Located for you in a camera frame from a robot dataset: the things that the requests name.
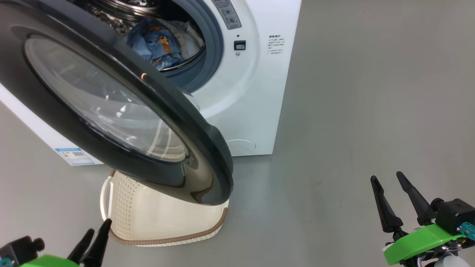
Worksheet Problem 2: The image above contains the round white drain filter cover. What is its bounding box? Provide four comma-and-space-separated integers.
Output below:
225, 139, 257, 156

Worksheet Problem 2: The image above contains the white front-load washing machine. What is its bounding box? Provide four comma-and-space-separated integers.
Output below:
0, 0, 302, 166

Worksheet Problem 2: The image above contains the cream perforated laundry basket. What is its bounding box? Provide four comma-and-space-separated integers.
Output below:
99, 169, 230, 247

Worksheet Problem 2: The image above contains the blue energy label sticker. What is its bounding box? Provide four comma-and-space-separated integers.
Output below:
54, 147, 95, 167

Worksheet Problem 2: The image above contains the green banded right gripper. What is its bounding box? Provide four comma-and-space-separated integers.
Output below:
370, 171, 466, 266

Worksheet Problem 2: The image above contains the dark round washing machine door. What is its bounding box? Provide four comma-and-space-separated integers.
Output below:
0, 0, 235, 207

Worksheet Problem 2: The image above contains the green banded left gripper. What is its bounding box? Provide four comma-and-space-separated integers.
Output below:
18, 218, 113, 267

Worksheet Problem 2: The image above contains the steel washing machine drum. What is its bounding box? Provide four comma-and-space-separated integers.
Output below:
67, 0, 207, 71

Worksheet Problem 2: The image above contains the grey instruction label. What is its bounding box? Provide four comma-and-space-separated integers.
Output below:
211, 0, 243, 30

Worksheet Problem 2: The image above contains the grey rubber door gasket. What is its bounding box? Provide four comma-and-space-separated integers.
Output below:
160, 0, 225, 93

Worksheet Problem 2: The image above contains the pale white garment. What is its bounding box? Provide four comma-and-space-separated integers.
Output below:
168, 20, 206, 60

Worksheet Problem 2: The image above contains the blue bear print garment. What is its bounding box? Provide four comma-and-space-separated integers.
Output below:
127, 18, 184, 71

